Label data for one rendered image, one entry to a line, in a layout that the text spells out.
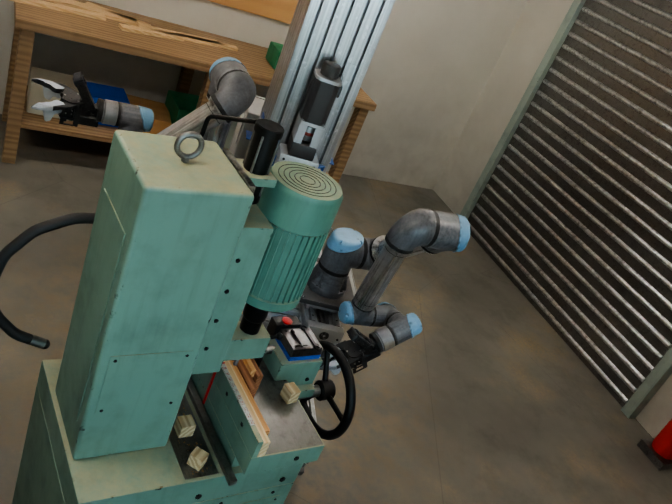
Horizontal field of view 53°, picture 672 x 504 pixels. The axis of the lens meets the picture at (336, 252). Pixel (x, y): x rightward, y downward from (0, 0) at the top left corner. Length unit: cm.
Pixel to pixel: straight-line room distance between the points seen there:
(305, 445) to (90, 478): 50
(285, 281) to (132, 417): 46
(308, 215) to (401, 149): 434
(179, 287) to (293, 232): 27
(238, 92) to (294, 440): 102
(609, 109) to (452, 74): 138
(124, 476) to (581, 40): 431
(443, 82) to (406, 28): 60
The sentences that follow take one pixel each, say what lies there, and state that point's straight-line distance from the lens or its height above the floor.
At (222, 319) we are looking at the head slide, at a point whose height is 117.
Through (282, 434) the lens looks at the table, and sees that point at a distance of 174.
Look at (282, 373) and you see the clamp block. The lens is 186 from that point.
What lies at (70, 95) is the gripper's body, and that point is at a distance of 221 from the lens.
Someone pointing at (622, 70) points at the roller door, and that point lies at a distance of 491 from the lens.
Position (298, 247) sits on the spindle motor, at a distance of 149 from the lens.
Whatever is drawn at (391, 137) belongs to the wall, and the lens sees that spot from 565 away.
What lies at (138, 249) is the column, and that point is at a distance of 130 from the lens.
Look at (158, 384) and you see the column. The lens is 157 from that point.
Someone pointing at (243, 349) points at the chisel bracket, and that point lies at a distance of 171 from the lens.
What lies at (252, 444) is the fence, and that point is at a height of 93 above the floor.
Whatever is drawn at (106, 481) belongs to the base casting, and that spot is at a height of 80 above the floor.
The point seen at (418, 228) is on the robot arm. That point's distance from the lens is 202.
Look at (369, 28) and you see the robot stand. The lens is 224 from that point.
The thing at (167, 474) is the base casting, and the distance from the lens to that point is 171.
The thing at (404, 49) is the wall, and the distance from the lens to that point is 536.
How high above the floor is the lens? 210
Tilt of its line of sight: 28 degrees down
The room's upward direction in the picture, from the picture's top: 24 degrees clockwise
